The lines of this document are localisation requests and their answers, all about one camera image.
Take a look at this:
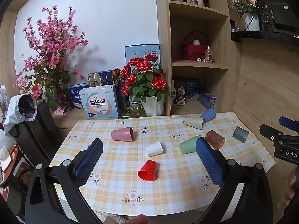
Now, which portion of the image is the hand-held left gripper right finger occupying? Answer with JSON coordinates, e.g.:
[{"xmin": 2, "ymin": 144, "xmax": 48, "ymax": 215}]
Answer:
[{"xmin": 196, "ymin": 136, "xmax": 281, "ymax": 224}]

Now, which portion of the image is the cartoon snack box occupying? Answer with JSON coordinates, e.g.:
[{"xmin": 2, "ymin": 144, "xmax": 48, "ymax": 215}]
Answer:
[{"xmin": 171, "ymin": 80, "xmax": 187, "ymax": 106}]

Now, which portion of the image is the person's right hand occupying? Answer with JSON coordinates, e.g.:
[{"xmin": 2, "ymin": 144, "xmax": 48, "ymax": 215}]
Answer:
[{"xmin": 287, "ymin": 171, "xmax": 299, "ymax": 207}]

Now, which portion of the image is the blue and white box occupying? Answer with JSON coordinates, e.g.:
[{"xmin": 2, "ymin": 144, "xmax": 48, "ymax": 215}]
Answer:
[{"xmin": 69, "ymin": 83, "xmax": 91, "ymax": 111}]

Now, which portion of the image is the brown translucent cup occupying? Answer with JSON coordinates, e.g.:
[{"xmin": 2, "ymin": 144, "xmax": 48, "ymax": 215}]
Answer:
[{"xmin": 205, "ymin": 130, "xmax": 226, "ymax": 150}]

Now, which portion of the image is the pink rose plant white pot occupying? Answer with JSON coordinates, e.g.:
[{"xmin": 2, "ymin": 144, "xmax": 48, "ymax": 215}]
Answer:
[{"xmin": 232, "ymin": 0, "xmax": 263, "ymax": 32}]

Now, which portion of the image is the blue cup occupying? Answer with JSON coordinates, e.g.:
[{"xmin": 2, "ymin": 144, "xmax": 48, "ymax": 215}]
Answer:
[{"xmin": 200, "ymin": 108, "xmax": 216, "ymax": 123}]

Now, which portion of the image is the red rose plant white pot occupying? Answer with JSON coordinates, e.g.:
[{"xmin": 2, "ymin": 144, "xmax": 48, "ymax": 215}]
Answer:
[{"xmin": 112, "ymin": 54, "xmax": 170, "ymax": 117}]

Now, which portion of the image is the small blue box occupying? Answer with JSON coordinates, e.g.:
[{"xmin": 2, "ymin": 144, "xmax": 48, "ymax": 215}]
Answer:
[{"xmin": 198, "ymin": 90, "xmax": 217, "ymax": 110}]

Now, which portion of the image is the black chair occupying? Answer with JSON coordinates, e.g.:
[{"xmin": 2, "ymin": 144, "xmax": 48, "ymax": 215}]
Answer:
[{"xmin": 8, "ymin": 101, "xmax": 64, "ymax": 168}]

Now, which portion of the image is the gold tray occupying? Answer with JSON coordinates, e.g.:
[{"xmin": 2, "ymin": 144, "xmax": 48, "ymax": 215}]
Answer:
[{"xmin": 118, "ymin": 106, "xmax": 148, "ymax": 119}]

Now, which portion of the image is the grey translucent cup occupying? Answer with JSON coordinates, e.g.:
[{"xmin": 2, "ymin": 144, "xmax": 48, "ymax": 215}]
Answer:
[{"xmin": 232, "ymin": 126, "xmax": 250, "ymax": 143}]

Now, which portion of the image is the red gift box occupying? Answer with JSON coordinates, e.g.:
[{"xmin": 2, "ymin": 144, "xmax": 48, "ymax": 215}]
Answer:
[{"xmin": 182, "ymin": 43, "xmax": 208, "ymax": 61}]

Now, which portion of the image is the pink cloth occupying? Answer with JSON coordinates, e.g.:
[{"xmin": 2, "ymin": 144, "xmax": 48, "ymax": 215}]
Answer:
[{"xmin": 53, "ymin": 107, "xmax": 71, "ymax": 116}]

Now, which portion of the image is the yellow checked floral tablecloth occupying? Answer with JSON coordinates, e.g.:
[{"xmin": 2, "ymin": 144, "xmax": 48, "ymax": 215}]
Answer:
[{"xmin": 48, "ymin": 112, "xmax": 276, "ymax": 218}]

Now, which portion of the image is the wooden shelf unit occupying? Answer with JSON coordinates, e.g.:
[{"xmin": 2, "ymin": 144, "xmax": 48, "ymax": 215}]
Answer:
[{"xmin": 155, "ymin": 0, "xmax": 244, "ymax": 116}]

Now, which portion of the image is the pink cup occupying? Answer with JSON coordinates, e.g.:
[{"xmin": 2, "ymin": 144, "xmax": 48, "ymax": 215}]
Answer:
[{"xmin": 111, "ymin": 127, "xmax": 134, "ymax": 142}]

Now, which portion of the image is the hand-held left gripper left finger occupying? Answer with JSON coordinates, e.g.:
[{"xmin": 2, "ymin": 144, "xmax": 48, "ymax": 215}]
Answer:
[{"xmin": 24, "ymin": 138, "xmax": 104, "ymax": 224}]

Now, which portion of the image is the white and blue carton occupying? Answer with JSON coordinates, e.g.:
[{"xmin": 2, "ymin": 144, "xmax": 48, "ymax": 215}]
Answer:
[{"xmin": 79, "ymin": 84, "xmax": 120, "ymax": 119}]

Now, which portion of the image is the white jacket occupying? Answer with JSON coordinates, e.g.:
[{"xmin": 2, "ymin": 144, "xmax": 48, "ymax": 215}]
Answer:
[{"xmin": 3, "ymin": 93, "xmax": 38, "ymax": 135}]

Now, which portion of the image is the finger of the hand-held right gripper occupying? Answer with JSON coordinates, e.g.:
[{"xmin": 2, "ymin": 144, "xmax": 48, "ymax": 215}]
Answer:
[
  {"xmin": 279, "ymin": 116, "xmax": 299, "ymax": 132},
  {"xmin": 259, "ymin": 124, "xmax": 299, "ymax": 145}
]

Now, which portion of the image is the black monitor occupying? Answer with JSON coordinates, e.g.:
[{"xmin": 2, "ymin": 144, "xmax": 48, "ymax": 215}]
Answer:
[{"xmin": 255, "ymin": 0, "xmax": 299, "ymax": 45}]

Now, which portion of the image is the beige cup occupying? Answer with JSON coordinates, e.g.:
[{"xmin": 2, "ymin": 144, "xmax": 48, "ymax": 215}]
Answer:
[{"xmin": 185, "ymin": 116, "xmax": 205, "ymax": 130}]

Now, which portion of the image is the light blue tall box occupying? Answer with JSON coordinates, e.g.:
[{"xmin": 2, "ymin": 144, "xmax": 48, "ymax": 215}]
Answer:
[{"xmin": 124, "ymin": 44, "xmax": 161, "ymax": 66}]

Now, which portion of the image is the pink blossom plant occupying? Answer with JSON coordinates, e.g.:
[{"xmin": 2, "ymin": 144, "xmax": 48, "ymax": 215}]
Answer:
[{"xmin": 13, "ymin": 5, "xmax": 89, "ymax": 110}]

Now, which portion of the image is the glass perfume bottle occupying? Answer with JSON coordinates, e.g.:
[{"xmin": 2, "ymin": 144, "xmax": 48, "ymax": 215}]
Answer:
[{"xmin": 204, "ymin": 46, "xmax": 213, "ymax": 63}]

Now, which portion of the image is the green cup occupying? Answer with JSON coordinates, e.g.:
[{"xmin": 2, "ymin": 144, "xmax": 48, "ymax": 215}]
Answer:
[{"xmin": 179, "ymin": 135, "xmax": 203, "ymax": 155}]

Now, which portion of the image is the dark blue patterned box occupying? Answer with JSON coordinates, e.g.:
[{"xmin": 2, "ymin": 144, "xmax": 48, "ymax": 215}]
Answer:
[{"xmin": 88, "ymin": 71, "xmax": 115, "ymax": 88}]

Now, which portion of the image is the white cup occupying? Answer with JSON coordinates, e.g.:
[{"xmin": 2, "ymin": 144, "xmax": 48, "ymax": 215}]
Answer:
[{"xmin": 145, "ymin": 140, "xmax": 163, "ymax": 157}]

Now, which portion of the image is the blue night-sky box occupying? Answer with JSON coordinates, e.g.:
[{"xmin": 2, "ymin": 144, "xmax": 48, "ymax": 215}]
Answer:
[{"xmin": 180, "ymin": 78, "xmax": 201, "ymax": 101}]

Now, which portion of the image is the red cup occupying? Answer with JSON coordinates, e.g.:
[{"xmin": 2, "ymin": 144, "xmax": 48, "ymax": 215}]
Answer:
[{"xmin": 137, "ymin": 160, "xmax": 157, "ymax": 182}]

